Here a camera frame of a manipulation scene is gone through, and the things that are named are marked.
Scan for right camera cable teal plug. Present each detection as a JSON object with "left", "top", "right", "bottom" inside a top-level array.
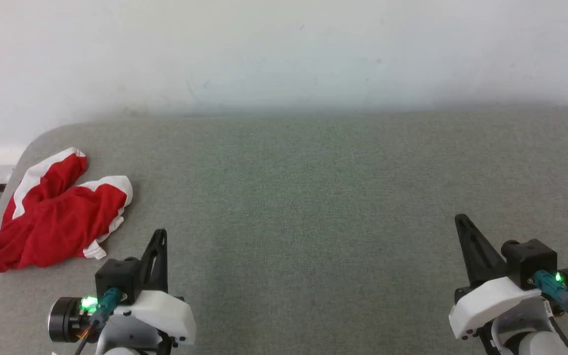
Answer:
[{"left": 532, "top": 270, "right": 568, "bottom": 328}]

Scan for grey fabric sofa cushion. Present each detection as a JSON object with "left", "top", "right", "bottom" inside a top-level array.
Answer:
[{"left": 0, "top": 105, "right": 568, "bottom": 355}]

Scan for red shorts with white trim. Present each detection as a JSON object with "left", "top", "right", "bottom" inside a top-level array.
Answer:
[{"left": 0, "top": 147, "right": 133, "bottom": 273}]

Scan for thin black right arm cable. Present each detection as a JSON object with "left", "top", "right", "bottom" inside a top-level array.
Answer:
[{"left": 547, "top": 315, "right": 568, "bottom": 355}]

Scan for camera cable teal plug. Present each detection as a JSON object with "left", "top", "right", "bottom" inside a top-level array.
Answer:
[
  {"left": 73, "top": 287, "right": 122, "bottom": 355},
  {"left": 532, "top": 270, "right": 568, "bottom": 328}
]

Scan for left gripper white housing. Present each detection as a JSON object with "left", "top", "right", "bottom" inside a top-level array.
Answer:
[{"left": 48, "top": 229, "right": 197, "bottom": 355}]

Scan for left camera cable teal plug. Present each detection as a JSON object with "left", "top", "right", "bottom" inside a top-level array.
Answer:
[{"left": 73, "top": 287, "right": 122, "bottom": 355}]

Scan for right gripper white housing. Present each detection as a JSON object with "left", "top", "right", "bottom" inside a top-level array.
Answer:
[{"left": 449, "top": 214, "right": 568, "bottom": 355}]

